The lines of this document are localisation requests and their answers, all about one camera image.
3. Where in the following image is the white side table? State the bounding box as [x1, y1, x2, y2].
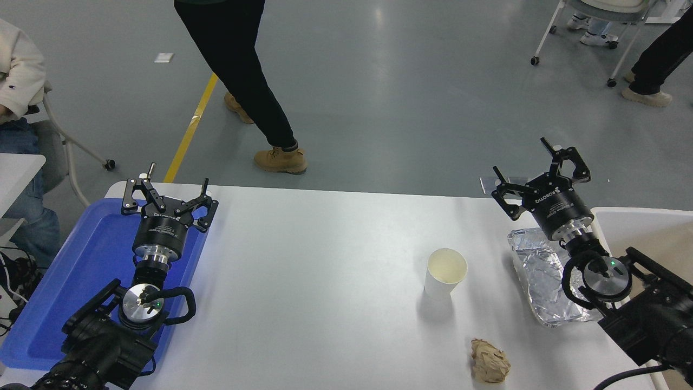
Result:
[0, 154, 47, 245]

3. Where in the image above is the walking person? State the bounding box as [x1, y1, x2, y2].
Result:
[173, 0, 308, 175]

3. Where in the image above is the standing person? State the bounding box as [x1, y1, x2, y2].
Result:
[622, 6, 693, 107]

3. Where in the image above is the white paper cup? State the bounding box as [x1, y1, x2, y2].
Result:
[424, 248, 468, 302]

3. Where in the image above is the silver foil tray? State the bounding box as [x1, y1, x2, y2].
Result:
[507, 227, 604, 328]

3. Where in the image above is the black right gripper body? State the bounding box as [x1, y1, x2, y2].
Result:
[524, 173, 596, 241]

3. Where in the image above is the black cable bundle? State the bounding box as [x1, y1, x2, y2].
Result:
[0, 246, 45, 332]

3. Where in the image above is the blue plastic tray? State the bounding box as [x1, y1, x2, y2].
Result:
[0, 198, 214, 372]

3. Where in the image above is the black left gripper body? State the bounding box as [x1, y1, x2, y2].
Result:
[132, 198, 194, 256]

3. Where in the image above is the white frame rolling chair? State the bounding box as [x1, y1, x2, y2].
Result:
[531, 0, 672, 88]

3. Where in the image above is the crumpled tan paper ball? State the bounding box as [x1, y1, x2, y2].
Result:
[470, 339, 512, 384]

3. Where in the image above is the large pale bin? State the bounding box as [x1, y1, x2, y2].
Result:
[590, 207, 693, 390]

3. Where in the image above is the seated person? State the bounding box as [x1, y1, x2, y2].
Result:
[0, 19, 61, 269]

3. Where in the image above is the white frame wheeled chair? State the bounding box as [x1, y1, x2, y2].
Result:
[24, 81, 116, 209]

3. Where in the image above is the person on rolling chair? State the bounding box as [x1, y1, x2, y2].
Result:
[566, 0, 649, 47]

